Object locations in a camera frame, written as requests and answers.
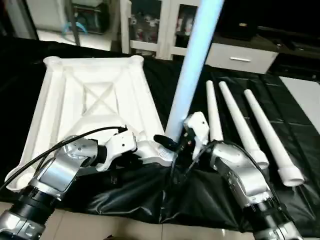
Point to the white plastic children's table top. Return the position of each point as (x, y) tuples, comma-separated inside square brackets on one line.
[(90, 105)]

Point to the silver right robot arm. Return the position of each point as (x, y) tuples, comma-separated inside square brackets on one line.
[(245, 180)]

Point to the white low drawer unit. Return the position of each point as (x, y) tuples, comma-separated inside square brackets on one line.
[(240, 59)]

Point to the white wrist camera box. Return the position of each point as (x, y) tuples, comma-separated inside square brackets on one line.
[(120, 142), (197, 127)]

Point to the white plastic table leg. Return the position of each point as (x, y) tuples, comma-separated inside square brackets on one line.
[(272, 140), (215, 115), (192, 70), (242, 127)]

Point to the black plastic work mat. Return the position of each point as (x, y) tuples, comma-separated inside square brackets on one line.
[(160, 195)]

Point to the teal plastic object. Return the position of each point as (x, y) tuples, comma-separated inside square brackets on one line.
[(75, 27)]

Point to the white side table board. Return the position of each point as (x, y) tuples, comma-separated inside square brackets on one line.
[(305, 102)]

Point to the black box with yellow label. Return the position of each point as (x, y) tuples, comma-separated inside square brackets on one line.
[(240, 20)]

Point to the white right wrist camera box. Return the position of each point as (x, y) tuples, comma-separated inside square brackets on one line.
[(197, 127)]

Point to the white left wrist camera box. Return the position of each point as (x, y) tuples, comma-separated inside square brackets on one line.
[(120, 142)]

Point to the white glass door cabinet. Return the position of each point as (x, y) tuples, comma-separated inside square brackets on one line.
[(150, 25)]

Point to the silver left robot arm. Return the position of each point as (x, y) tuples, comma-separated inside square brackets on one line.
[(55, 175)]

